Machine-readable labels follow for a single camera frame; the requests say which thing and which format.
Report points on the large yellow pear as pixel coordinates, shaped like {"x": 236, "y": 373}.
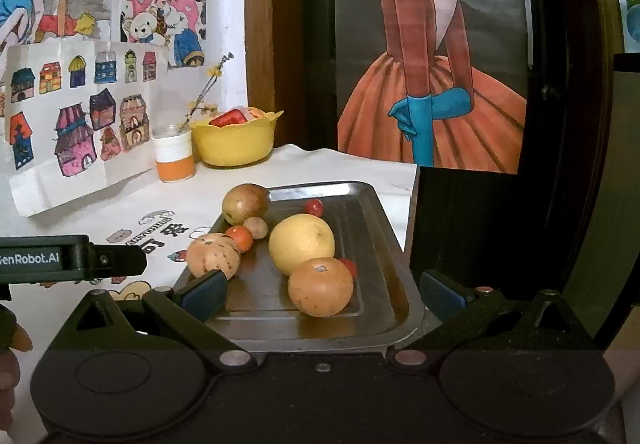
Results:
{"x": 299, "y": 238}

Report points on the yellow flower twig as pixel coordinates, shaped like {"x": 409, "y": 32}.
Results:
{"x": 214, "y": 73}

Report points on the red item in bowl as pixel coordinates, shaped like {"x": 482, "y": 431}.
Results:
{"x": 236, "y": 116}

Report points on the small brown kiwi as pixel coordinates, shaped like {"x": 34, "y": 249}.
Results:
{"x": 257, "y": 226}

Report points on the red cherry tomato in tray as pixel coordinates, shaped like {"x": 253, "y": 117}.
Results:
{"x": 315, "y": 207}

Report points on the yellow plastic bowl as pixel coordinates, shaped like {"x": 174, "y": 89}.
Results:
{"x": 235, "y": 144}

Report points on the orange-red tomato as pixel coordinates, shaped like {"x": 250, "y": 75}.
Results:
{"x": 241, "y": 236}

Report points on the white printed table cloth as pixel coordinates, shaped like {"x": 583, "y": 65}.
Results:
{"x": 163, "y": 218}

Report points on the brown wooden frame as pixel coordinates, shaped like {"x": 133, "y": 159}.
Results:
{"x": 259, "y": 58}

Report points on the person's left hand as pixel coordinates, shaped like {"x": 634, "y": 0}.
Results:
{"x": 13, "y": 338}

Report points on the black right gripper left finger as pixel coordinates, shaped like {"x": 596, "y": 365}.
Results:
{"x": 163, "y": 319}

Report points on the house drawings paper sheet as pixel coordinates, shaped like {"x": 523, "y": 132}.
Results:
{"x": 78, "y": 117}

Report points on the orange dress girl painting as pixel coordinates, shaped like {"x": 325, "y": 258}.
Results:
{"x": 423, "y": 101}

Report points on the silver metal tray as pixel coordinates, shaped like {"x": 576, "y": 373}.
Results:
{"x": 386, "y": 309}

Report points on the tan spotted round fruit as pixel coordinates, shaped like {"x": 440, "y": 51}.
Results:
{"x": 213, "y": 252}

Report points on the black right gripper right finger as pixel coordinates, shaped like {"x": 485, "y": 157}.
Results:
{"x": 483, "y": 319}

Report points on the tan speckled round fruit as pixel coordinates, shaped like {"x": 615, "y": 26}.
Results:
{"x": 320, "y": 287}

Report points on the red cherry tomato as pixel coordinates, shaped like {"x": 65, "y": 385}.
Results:
{"x": 350, "y": 266}
{"x": 315, "y": 207}

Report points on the white orange glass jar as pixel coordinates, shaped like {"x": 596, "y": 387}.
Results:
{"x": 173, "y": 153}

